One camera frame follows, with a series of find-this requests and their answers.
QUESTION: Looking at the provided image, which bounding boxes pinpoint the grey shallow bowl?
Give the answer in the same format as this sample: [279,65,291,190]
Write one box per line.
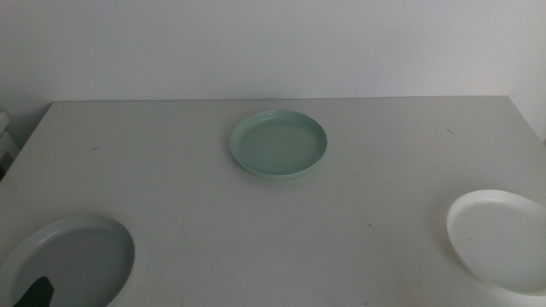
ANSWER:
[0,214,136,307]

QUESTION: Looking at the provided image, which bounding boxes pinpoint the pale green shallow bowl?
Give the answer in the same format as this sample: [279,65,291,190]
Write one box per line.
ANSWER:
[229,108,328,180]

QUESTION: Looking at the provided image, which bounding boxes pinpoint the white shallow bowl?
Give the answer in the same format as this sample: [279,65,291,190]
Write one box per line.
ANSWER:
[446,189,546,298]

